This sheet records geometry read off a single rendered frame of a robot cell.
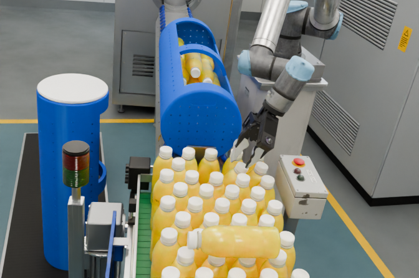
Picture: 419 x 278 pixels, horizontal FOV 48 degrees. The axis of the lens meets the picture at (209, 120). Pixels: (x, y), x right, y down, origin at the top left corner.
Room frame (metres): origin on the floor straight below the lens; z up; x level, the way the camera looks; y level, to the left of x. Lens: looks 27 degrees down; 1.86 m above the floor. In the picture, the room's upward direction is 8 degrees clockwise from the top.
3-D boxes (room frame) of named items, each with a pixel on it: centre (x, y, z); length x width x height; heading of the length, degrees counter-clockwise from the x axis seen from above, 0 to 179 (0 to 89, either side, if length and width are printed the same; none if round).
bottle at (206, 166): (1.26, -0.02, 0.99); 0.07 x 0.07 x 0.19
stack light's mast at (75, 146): (0.94, 0.30, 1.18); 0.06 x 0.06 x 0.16
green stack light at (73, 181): (0.94, 0.30, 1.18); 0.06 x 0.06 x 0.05
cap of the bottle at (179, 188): (1.06, 0.05, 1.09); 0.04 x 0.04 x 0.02
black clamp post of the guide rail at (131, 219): (1.12, 0.19, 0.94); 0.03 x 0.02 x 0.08; 10
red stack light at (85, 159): (0.94, 0.30, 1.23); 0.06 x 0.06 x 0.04
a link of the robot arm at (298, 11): (1.97, -0.28, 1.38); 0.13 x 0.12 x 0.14; 75
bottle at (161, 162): (1.24, 0.12, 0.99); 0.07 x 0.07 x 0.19
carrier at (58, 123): (1.72, 0.57, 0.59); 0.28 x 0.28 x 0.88
